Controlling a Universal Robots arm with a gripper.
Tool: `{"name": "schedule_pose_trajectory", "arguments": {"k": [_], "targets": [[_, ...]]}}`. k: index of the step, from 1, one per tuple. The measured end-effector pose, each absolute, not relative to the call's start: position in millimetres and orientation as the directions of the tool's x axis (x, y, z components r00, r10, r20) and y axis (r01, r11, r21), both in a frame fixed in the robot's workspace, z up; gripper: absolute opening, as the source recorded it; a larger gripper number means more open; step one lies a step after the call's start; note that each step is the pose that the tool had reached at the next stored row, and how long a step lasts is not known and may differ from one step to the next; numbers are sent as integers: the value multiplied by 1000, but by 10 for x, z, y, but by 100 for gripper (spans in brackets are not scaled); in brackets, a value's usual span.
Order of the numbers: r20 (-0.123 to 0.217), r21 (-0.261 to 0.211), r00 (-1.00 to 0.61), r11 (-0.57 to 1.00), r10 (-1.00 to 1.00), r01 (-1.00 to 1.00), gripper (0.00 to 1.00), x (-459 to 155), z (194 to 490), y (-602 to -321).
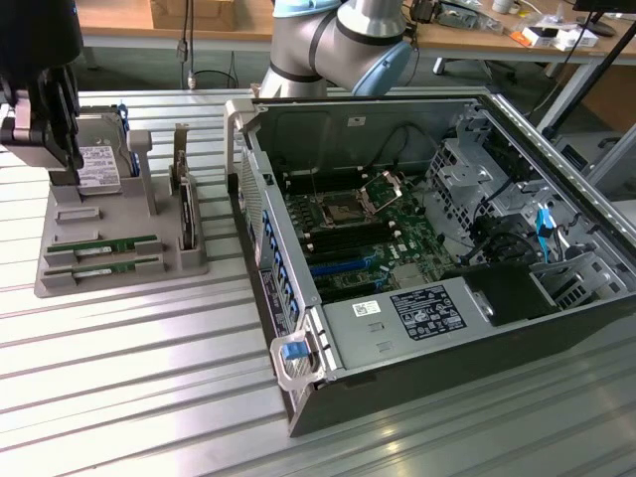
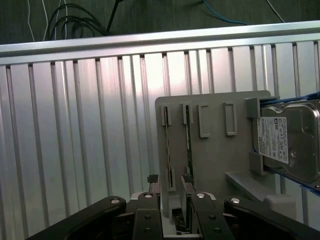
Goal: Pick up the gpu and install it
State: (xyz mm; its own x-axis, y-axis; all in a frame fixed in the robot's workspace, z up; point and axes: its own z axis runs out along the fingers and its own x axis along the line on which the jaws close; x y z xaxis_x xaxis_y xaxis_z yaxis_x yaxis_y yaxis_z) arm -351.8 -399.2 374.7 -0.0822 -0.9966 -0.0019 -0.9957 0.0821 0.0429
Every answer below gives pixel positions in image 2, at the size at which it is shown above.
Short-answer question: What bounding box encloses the grey parts rack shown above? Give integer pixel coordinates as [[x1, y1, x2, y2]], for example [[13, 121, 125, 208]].
[[154, 90, 298, 238]]

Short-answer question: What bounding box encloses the hard disk in blue caddy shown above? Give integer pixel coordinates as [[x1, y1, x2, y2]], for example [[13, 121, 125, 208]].
[[249, 91, 320, 197]]

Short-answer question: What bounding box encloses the black floor cable coil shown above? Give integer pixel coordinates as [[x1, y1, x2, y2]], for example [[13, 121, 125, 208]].
[[46, 3, 111, 41]]

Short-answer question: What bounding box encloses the white floor cable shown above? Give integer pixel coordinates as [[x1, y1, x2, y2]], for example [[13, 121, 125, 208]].
[[26, 0, 50, 42]]

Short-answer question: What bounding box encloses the blue floor cable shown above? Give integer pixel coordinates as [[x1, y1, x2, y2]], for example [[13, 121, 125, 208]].
[[201, 0, 249, 26]]

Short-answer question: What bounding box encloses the grey floor cable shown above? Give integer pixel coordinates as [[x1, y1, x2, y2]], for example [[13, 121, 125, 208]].
[[265, 0, 286, 24]]

